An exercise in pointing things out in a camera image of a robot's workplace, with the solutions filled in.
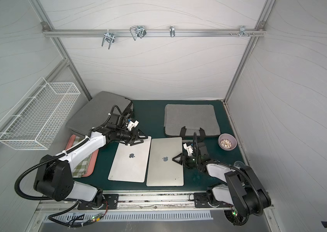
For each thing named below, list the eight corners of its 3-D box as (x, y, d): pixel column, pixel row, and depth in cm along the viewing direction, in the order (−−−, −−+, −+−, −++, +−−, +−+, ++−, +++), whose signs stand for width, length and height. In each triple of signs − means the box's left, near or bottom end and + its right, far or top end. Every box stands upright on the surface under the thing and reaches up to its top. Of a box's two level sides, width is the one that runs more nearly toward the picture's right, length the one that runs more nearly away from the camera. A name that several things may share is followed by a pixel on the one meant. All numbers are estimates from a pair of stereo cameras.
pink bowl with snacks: (219, 151, 92) (221, 148, 89) (215, 136, 99) (217, 133, 96) (236, 151, 92) (239, 148, 89) (231, 137, 99) (234, 133, 96)
